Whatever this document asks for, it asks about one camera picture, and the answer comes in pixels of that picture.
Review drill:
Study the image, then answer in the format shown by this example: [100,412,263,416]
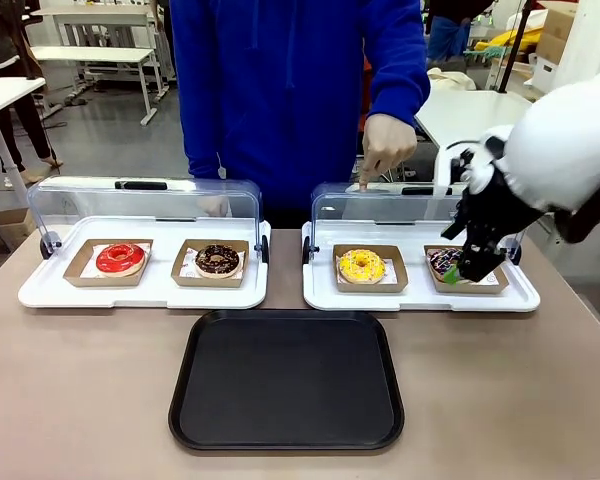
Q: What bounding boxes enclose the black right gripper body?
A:
[458,167,549,251]

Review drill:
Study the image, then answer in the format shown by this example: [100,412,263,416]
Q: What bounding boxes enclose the person's right forearm blue sleeve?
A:
[178,59,229,182]

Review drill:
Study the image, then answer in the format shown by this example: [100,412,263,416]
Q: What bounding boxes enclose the person's left forearm blue sleeve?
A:
[362,19,431,129]

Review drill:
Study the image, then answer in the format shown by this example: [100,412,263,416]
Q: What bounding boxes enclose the brown cardboard donut tray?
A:
[423,244,511,295]
[332,243,410,295]
[62,238,155,288]
[171,239,250,289]

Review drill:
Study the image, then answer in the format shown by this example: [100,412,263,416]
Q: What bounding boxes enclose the yellow sprinkled donut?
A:
[336,249,387,286]

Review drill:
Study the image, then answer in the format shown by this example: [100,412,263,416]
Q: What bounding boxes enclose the black serving tray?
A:
[168,309,406,454]

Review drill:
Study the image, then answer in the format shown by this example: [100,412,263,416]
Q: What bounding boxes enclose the chocolate sprinkled donut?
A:
[194,243,243,280]

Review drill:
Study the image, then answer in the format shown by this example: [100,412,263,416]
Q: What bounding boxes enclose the red glazed donut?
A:
[95,242,147,279]

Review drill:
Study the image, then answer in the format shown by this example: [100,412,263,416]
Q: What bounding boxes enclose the person's left hand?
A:
[358,113,419,194]

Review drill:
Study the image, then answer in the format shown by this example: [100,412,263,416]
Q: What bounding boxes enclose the person's right hand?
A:
[198,193,230,219]

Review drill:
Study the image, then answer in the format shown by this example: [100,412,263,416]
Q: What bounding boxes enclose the white display case base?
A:
[18,215,271,311]
[302,219,542,314]

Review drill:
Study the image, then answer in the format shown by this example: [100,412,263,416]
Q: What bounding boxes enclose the clear roll-top cover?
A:
[27,175,272,265]
[302,181,524,266]

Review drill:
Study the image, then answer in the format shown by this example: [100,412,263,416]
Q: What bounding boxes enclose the white workshop table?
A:
[32,3,157,47]
[414,89,534,151]
[29,46,164,126]
[0,77,47,201]

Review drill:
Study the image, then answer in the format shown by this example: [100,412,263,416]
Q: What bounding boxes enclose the cream cloth bag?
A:
[426,67,477,92]

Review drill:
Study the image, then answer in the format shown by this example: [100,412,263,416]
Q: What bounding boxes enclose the black stand pole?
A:
[496,0,532,94]

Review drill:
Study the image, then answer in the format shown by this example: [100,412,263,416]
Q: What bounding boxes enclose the yellow bag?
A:
[488,25,542,57]

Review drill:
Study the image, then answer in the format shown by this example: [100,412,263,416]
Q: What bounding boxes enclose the stacked cardboard boxes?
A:
[533,0,580,92]

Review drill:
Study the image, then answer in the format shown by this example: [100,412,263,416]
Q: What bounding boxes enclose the bystander in blue trousers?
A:
[423,0,475,62]

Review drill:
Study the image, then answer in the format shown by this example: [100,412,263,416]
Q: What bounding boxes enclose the person's blue hoodie torso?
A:
[168,0,431,212]

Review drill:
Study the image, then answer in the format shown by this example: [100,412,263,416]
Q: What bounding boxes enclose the brown cardboard floor box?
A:
[0,207,37,252]

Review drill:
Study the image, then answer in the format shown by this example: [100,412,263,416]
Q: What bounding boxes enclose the bystander in dark clothes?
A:
[0,0,64,172]

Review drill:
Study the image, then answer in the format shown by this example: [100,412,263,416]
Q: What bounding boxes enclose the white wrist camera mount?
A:
[432,139,496,199]

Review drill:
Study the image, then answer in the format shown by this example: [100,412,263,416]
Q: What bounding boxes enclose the dark cable hose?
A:
[553,172,600,246]

